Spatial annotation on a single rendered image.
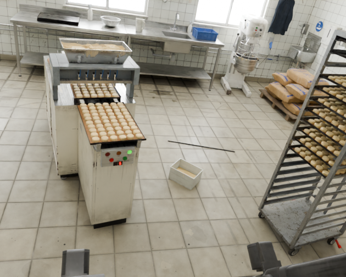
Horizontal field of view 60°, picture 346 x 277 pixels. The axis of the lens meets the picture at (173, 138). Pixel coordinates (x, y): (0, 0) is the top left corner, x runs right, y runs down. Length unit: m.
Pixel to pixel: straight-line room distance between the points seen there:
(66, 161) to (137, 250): 1.09
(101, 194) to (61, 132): 0.74
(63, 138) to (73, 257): 2.27
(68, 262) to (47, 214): 2.22
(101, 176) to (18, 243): 0.85
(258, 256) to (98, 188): 1.74
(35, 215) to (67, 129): 0.78
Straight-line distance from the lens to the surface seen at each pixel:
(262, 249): 0.81
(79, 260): 0.69
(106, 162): 2.22
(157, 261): 2.59
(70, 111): 2.77
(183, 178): 3.21
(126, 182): 2.43
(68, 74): 2.72
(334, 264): 0.62
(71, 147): 2.96
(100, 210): 2.56
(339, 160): 2.39
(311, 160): 2.67
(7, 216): 2.95
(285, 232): 2.98
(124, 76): 2.82
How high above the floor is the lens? 2.07
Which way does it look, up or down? 31 degrees down
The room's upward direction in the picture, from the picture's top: 11 degrees clockwise
